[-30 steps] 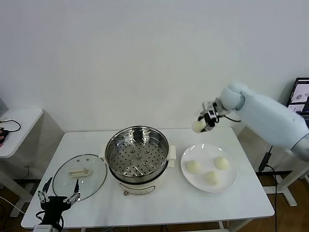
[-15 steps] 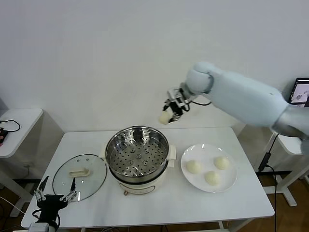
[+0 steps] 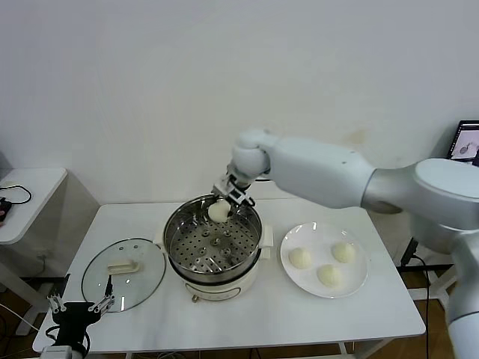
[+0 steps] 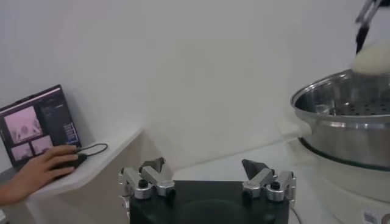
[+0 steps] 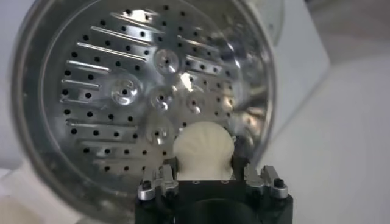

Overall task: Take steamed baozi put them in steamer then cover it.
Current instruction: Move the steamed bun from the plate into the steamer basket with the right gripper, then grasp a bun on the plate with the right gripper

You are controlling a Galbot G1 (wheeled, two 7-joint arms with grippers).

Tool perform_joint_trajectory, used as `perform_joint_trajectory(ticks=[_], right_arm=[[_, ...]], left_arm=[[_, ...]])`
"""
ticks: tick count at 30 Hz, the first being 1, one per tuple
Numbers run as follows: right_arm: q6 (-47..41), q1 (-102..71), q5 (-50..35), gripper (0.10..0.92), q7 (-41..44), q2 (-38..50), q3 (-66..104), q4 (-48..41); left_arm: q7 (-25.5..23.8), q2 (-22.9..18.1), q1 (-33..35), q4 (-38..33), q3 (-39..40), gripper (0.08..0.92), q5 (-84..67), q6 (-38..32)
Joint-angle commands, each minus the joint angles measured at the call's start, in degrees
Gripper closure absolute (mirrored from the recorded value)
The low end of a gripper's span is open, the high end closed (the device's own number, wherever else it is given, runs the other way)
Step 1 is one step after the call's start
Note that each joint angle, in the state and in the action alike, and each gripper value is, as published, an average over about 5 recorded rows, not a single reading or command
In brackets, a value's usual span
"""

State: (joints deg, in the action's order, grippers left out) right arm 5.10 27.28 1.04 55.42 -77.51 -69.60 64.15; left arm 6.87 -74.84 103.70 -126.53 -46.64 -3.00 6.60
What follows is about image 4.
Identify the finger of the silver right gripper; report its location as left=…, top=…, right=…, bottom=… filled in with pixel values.
left=355, top=0, right=385, bottom=55

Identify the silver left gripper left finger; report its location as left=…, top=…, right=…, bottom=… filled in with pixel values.
left=118, top=156, right=177, bottom=201

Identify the white side desk with mouse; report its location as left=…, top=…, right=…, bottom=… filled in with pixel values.
left=0, top=128, right=144, bottom=224

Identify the black computer mouse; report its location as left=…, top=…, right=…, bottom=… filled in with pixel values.
left=52, top=153, right=88, bottom=170

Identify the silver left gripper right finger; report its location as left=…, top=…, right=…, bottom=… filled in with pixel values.
left=241, top=158, right=297, bottom=202

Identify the white steamed baozi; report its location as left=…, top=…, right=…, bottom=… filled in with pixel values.
left=351, top=41, right=390, bottom=76

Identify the dark left wrist cable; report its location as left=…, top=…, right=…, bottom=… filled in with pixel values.
left=288, top=206, right=303, bottom=224

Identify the person's bare hand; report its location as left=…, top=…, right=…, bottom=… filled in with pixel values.
left=11, top=144, right=79, bottom=200

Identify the cream electric cooking pot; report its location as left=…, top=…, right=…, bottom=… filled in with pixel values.
left=286, top=138, right=390, bottom=224

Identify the black mouse cable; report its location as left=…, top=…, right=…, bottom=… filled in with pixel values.
left=75, top=142, right=109, bottom=158

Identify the black laptop with pink screen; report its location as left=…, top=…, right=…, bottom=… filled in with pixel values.
left=0, top=84, right=82, bottom=168

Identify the stainless steel steamer basket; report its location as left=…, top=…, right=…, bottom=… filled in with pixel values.
left=276, top=68, right=390, bottom=170

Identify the person's bare forearm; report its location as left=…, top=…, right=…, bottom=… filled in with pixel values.
left=0, top=179, right=24, bottom=207

